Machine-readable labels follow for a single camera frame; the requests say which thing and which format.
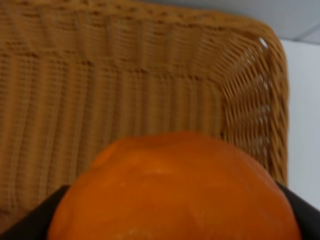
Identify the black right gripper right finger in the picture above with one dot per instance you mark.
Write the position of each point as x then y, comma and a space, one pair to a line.
306, 215

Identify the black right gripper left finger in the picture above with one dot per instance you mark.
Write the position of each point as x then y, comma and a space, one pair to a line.
35, 225

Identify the orange mandarin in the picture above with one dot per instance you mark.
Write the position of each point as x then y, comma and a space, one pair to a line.
175, 186

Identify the light orange wicker basket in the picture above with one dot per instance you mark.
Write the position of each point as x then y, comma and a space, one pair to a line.
75, 75

